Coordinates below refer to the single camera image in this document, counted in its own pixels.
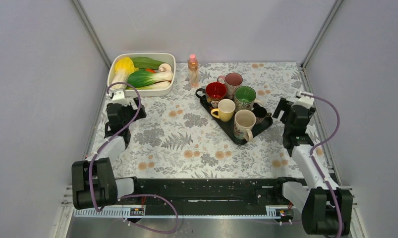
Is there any brown striped small mug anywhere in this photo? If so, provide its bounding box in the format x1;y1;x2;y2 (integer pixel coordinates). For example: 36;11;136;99
252;106;272;124

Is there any beige upside-down mug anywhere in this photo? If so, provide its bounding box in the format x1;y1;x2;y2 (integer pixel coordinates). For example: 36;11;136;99
233;86;264;112

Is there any cream floral mug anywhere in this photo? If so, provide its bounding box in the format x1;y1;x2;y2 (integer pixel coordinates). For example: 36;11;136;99
233;110;256;142

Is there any pink glass mug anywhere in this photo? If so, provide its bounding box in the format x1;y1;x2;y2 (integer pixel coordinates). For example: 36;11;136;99
217;72;243;99

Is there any yellow toy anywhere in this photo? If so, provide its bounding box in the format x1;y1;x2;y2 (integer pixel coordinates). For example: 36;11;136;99
211;99;235;122

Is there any black mug with tan rim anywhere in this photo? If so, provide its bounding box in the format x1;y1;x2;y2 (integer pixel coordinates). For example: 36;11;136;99
195;82;227;109

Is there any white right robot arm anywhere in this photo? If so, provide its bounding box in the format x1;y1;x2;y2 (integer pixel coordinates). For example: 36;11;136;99
273;94;353;238

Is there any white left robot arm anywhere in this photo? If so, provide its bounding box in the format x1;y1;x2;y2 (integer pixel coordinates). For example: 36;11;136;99
71;98;146;210

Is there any green bok choy toy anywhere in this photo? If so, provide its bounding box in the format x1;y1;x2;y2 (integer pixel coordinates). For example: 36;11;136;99
127;70;173;88

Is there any red vegetable toy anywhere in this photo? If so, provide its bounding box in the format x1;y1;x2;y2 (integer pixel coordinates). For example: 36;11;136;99
145;68;157;73

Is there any white napa cabbage toy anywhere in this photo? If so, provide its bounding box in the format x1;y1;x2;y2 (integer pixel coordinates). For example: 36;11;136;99
112;57;138;84

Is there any white mushroom toy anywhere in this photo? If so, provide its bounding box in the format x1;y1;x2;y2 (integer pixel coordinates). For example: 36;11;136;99
158;63;172;72

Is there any white plastic vegetable tub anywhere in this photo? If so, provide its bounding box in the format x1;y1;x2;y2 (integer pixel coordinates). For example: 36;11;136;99
107;53;176;97

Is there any pink drink bottle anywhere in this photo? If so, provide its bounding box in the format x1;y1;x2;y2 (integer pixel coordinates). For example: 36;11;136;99
187;54;199;87

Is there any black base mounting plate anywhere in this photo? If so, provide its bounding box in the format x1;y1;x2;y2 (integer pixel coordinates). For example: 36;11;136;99
120;177;298;215

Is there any left small control board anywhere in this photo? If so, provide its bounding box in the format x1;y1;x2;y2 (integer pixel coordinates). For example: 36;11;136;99
129;208;145;216

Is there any small control board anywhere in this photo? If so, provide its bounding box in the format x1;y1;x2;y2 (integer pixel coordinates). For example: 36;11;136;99
278;210;293;217
129;208;145;216

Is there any right small control board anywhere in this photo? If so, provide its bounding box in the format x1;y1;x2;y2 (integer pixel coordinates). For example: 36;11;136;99
278;210;293;217

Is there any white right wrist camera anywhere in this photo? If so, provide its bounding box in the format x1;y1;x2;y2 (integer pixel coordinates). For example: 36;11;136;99
292;91;314;109

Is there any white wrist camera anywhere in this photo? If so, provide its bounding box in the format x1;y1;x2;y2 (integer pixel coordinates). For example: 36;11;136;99
112;89;130;107
292;91;314;109

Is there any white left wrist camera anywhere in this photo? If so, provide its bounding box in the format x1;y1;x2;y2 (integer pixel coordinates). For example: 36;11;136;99
112;89;130;107

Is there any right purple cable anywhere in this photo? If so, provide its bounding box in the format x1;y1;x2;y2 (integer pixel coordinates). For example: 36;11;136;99
277;92;344;238

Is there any purple cable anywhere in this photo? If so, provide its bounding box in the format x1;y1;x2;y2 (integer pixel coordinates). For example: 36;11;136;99
88;82;180;235
277;92;344;238

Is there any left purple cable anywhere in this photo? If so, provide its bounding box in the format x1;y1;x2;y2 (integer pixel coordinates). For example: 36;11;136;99
88;82;180;235

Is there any aluminium frame rail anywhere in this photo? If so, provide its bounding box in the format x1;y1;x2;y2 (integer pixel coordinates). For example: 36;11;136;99
60;185;74;207

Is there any white slotted cable duct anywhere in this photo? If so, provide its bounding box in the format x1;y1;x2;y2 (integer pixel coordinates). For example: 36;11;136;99
73;205;281;219

